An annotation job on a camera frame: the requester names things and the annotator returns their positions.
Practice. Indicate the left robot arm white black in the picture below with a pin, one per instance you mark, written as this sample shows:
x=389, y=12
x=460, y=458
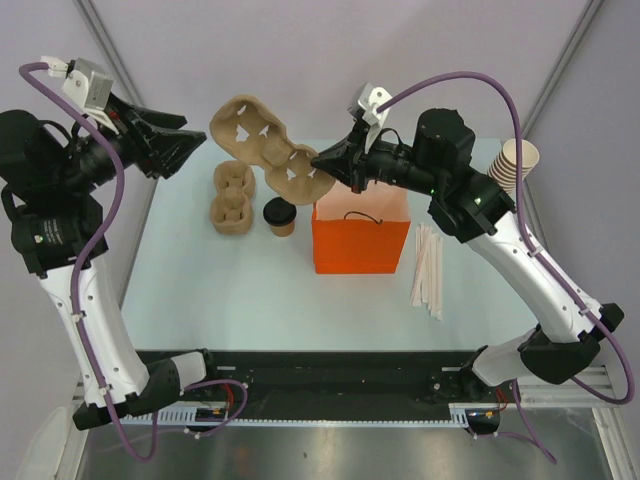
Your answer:
x=48, y=200

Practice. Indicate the black coffee cup lid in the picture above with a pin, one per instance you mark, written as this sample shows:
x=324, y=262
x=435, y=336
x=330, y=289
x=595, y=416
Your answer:
x=278, y=212

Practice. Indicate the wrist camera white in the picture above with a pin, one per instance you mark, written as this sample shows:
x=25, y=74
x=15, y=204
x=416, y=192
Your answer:
x=365, y=105
x=87, y=84

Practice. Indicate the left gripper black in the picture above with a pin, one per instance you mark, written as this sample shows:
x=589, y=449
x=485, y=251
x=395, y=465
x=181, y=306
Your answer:
x=158, y=152

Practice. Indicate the single pulp cup carrier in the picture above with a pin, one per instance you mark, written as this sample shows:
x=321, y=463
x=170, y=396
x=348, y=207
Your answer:
x=248, y=131

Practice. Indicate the single brown paper cup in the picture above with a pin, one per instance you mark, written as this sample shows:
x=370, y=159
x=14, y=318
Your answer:
x=283, y=230

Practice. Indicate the bundle of wrapped straws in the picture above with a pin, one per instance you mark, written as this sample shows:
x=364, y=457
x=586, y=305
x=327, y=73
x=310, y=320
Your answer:
x=427, y=288

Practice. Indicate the stack of paper cups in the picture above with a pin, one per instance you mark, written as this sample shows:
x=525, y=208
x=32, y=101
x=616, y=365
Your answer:
x=503, y=169

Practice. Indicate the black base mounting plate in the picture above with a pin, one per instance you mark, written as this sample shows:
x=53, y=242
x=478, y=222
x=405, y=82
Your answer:
x=350, y=386

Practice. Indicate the orange paper bag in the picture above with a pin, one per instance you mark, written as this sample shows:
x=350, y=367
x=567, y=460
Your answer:
x=360, y=233

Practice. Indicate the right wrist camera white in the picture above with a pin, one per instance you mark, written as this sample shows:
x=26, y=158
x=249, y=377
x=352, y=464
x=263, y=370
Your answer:
x=365, y=105

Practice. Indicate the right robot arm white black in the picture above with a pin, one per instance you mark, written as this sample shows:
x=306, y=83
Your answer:
x=471, y=207

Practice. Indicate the aluminium rail frame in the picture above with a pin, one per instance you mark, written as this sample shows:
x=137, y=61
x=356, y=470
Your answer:
x=620, y=450

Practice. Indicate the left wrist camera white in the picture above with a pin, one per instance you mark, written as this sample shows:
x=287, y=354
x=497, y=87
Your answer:
x=87, y=84

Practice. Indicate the brown pulp cup carrier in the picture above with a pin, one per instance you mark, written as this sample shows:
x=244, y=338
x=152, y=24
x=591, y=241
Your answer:
x=231, y=211

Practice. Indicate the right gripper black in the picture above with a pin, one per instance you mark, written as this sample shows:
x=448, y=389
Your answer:
x=353, y=171

